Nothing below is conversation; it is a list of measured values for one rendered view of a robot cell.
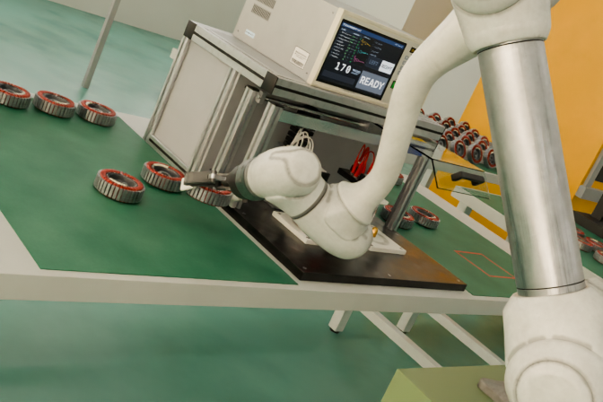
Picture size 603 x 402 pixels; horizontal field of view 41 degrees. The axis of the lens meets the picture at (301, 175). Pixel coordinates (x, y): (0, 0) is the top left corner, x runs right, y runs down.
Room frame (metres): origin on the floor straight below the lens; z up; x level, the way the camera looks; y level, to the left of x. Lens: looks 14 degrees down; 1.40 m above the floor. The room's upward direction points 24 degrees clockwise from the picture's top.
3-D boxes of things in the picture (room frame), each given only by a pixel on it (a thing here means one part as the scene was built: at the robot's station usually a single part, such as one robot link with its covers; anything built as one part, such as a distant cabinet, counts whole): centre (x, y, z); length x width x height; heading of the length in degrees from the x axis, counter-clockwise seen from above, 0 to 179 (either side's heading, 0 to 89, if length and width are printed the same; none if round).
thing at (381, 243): (2.19, -0.25, 0.78); 0.15 x 0.15 x 0.01; 45
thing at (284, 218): (2.02, -0.08, 0.78); 0.15 x 0.15 x 0.01; 45
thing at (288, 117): (2.18, -0.09, 1.03); 0.62 x 0.01 x 0.03; 135
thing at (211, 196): (1.80, 0.18, 0.83); 0.11 x 0.11 x 0.04
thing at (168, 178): (1.94, 0.31, 0.77); 0.11 x 0.11 x 0.04
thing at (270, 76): (2.33, 0.06, 1.09); 0.68 x 0.44 x 0.05; 135
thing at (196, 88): (2.16, 0.35, 0.91); 0.28 x 0.03 x 0.32; 45
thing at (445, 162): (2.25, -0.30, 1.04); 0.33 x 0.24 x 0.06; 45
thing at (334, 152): (2.28, 0.02, 0.92); 0.66 x 0.01 x 0.30; 135
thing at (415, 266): (2.12, -0.15, 0.76); 0.64 x 0.47 x 0.02; 135
